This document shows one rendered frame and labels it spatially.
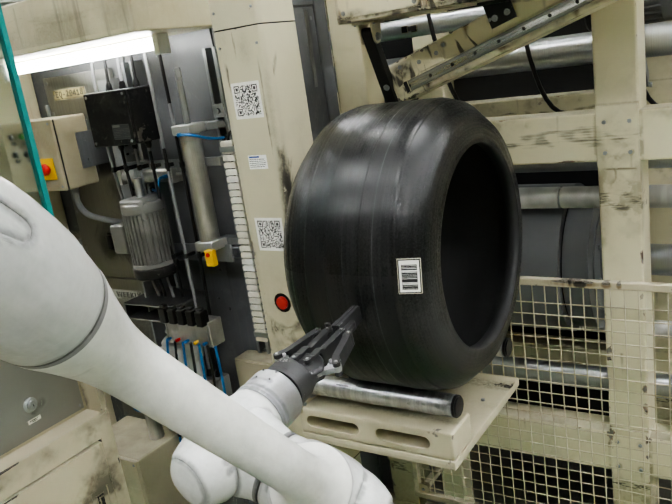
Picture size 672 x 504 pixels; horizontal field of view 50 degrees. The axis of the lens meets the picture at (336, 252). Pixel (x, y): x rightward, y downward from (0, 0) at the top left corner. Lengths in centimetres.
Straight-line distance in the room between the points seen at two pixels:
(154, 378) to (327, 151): 72
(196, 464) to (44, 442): 73
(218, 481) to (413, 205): 55
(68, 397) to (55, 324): 115
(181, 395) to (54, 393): 96
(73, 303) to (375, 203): 75
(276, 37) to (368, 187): 44
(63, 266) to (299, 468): 39
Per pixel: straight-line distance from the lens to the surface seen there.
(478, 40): 170
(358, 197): 123
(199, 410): 74
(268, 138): 152
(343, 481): 90
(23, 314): 52
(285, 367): 108
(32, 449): 163
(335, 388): 153
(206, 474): 95
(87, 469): 170
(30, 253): 51
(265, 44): 150
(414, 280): 119
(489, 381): 172
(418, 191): 122
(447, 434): 141
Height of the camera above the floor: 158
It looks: 15 degrees down
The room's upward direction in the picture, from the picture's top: 8 degrees counter-clockwise
